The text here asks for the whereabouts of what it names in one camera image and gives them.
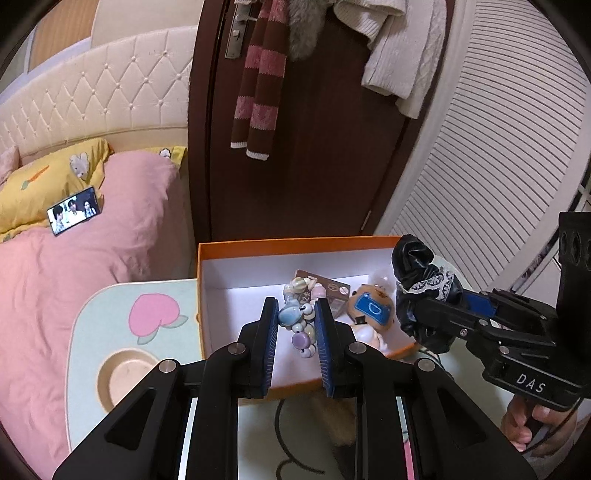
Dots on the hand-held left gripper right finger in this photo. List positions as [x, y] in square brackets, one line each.
[325, 346]

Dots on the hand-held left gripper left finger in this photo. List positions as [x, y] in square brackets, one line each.
[270, 341]

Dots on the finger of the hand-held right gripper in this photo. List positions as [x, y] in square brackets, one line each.
[443, 318]
[478, 302]

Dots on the pastel bead charm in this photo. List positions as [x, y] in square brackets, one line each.
[291, 316]

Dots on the orange cardboard box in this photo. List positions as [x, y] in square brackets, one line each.
[240, 314]

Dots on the black lace hair scrunchie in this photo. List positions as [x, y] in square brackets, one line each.
[411, 258]

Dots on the person's right hand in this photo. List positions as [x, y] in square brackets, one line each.
[519, 422]

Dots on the brown printed packet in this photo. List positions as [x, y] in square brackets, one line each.
[334, 290]

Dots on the orange plush toy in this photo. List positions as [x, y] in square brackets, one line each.
[369, 309]

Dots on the fluffy tan plush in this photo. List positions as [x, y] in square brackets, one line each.
[337, 420]

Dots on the white louvre wardrobe door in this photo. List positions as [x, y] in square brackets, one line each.
[485, 161]

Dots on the dark brown door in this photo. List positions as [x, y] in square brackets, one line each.
[318, 161]

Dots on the pink blanket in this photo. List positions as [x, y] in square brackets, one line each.
[92, 267]

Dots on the yellow rabbit print pillow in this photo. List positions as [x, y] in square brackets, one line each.
[173, 154]
[41, 184]

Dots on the white knit sweater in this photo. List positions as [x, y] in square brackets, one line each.
[415, 78]

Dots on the smartphone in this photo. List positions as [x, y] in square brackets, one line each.
[74, 211]

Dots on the brown pink striped scarf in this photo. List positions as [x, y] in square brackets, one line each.
[258, 92]

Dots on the cream tufted headboard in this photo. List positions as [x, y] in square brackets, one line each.
[115, 83]

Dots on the cream knit garment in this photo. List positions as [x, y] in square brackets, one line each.
[364, 18]

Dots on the grey fur scarf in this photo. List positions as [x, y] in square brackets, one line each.
[304, 32]

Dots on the pink pillow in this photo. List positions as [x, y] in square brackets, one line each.
[7, 164]

